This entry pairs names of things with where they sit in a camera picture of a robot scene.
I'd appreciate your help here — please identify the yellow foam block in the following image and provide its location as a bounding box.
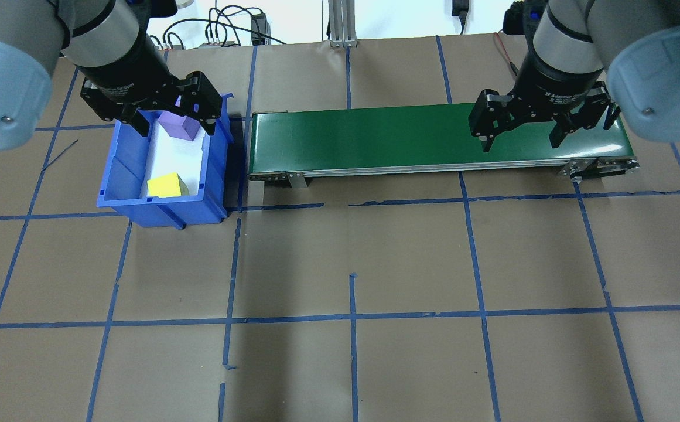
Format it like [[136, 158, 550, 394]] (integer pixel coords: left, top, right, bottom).
[[147, 173, 190, 199]]

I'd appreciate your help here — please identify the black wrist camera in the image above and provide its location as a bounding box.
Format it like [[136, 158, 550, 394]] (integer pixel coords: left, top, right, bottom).
[[503, 0, 551, 36], [132, 0, 179, 18]]

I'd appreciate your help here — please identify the green conveyor belt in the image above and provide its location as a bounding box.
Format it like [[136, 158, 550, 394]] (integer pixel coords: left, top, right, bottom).
[[248, 103, 640, 189]]

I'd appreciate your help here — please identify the aluminium profile post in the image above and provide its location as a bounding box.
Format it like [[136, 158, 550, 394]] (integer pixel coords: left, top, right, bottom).
[[327, 0, 359, 48]]

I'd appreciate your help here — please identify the red and black wire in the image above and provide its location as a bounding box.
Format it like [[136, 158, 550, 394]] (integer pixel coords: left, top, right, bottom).
[[494, 32, 520, 78]]

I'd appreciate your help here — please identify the white foam pad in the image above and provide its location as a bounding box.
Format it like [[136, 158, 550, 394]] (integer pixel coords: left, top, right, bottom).
[[141, 114, 210, 198]]

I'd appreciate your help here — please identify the purple foam block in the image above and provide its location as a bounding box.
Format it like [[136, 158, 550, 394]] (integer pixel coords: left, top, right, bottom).
[[157, 107, 203, 142]]

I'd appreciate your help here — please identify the blue plastic bin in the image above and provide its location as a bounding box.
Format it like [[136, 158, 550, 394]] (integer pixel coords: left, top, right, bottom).
[[97, 93, 236, 229]]

